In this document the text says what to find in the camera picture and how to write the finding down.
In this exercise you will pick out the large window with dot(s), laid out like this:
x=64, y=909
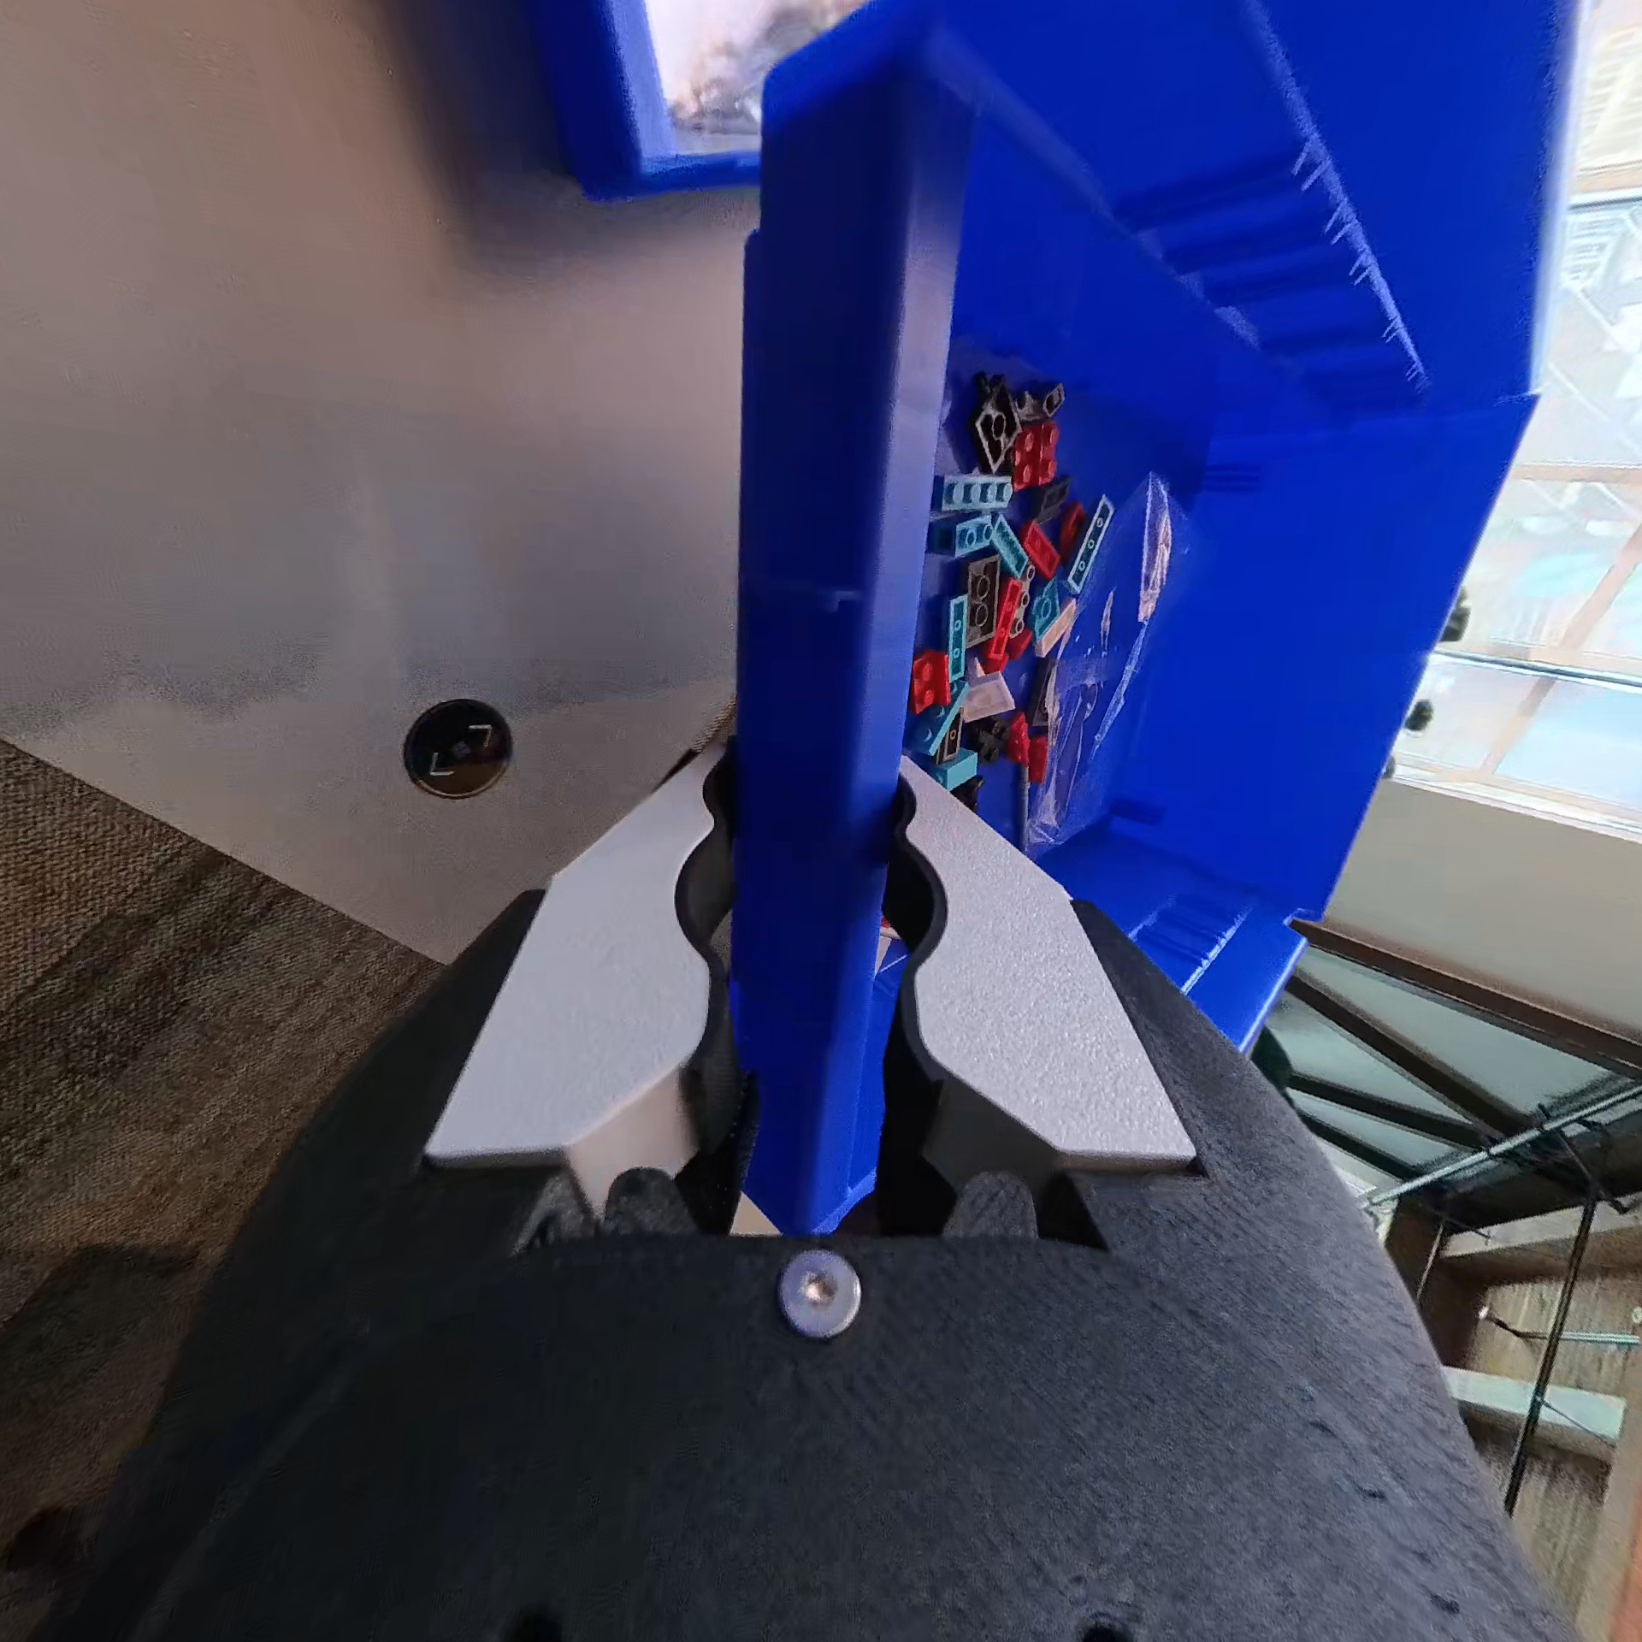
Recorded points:
x=1563, y=577

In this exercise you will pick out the glass railing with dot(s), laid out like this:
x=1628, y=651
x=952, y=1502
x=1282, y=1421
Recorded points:
x=1411, y=1064

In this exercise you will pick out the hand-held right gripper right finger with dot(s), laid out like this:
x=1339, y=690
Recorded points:
x=1038, y=1027

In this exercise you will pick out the crumpled clear plastic bag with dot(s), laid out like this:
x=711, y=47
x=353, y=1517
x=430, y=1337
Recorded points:
x=1128, y=641

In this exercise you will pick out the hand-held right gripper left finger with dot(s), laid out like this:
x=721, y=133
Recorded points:
x=602, y=1013

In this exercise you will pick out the pile of teal red bricks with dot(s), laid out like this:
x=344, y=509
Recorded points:
x=1000, y=577

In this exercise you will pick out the round black desk button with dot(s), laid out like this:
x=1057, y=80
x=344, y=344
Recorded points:
x=457, y=747

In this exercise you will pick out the blue plastic bin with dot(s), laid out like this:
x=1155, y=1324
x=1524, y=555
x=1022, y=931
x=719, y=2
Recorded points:
x=596, y=116
x=832, y=512

